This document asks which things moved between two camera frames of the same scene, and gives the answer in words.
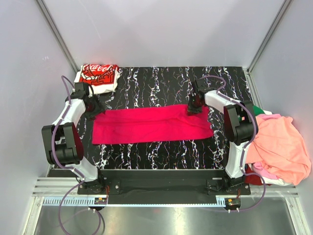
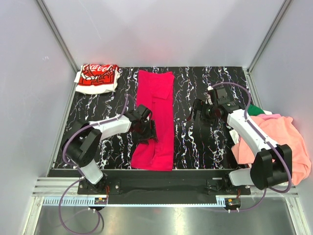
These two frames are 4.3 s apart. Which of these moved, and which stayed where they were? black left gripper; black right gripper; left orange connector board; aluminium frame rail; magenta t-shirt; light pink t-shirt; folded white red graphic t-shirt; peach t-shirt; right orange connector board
Moved: black left gripper; magenta t-shirt; black right gripper
Stayed: left orange connector board; peach t-shirt; light pink t-shirt; right orange connector board; aluminium frame rail; folded white red graphic t-shirt
